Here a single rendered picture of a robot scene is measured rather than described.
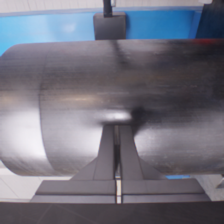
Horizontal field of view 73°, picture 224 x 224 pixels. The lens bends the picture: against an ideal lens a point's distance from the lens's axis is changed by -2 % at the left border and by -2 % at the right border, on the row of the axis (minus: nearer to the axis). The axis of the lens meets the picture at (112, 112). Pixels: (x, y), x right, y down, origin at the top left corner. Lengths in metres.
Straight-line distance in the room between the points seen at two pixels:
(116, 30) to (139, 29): 0.12
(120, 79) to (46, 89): 0.08
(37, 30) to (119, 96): 0.53
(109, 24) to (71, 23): 0.16
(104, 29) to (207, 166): 0.43
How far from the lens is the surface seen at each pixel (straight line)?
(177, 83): 0.18
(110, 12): 0.48
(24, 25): 0.67
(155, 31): 0.62
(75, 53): 0.20
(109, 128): 0.15
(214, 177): 0.66
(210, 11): 0.54
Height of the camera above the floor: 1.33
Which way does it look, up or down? 1 degrees up
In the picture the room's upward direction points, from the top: 91 degrees counter-clockwise
